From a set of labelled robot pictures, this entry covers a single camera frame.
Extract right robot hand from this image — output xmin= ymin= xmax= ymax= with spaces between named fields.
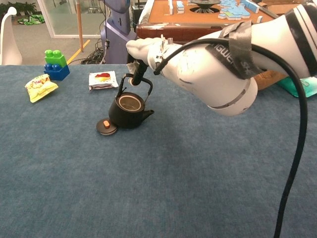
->
xmin=125 ymin=37 xmax=161 ymax=86

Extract small black cast-iron teapot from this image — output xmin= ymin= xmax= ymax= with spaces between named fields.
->
xmin=108 ymin=73 xmax=155 ymax=129

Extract black lid with wooden knob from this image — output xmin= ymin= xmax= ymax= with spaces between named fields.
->
xmin=96 ymin=118 xmax=119 ymax=136

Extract brown wooden mahjong table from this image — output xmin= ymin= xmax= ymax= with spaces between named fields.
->
xmin=136 ymin=0 xmax=295 ymax=50

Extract white snack packet red print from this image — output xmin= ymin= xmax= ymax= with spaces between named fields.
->
xmin=88 ymin=70 xmax=119 ymax=91

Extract wooden pole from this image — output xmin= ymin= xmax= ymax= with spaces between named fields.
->
xmin=76 ymin=0 xmax=84 ymax=53

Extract blue toy building brick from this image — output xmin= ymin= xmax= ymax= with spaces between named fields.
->
xmin=44 ymin=63 xmax=71 ymax=81

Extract green toy building brick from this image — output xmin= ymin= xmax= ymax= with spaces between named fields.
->
xmin=44 ymin=49 xmax=68 ymax=68

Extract yellow snack bag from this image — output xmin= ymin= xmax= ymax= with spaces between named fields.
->
xmin=24 ymin=73 xmax=59 ymax=104

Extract green bag on floor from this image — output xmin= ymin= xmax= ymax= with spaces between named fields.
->
xmin=17 ymin=14 xmax=46 ymax=26

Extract white plastic chair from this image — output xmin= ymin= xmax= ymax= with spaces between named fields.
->
xmin=0 ymin=6 xmax=23 ymax=66

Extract blue felt table cover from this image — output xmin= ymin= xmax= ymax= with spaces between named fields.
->
xmin=0 ymin=62 xmax=317 ymax=238

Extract brown cardboard box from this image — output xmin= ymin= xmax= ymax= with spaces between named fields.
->
xmin=257 ymin=0 xmax=308 ymax=16

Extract green wet wipes pack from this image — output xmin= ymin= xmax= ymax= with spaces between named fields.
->
xmin=276 ymin=76 xmax=317 ymax=98

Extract blue-grey machine pedestal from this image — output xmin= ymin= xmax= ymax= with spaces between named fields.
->
xmin=100 ymin=0 xmax=139 ymax=64

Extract tangled black floor cables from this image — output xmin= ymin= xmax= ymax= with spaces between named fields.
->
xmin=80 ymin=38 xmax=107 ymax=65

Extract grey velcro arm strap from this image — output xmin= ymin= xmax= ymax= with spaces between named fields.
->
xmin=205 ymin=21 xmax=264 ymax=80

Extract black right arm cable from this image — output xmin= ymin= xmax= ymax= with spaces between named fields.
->
xmin=153 ymin=38 xmax=309 ymax=238

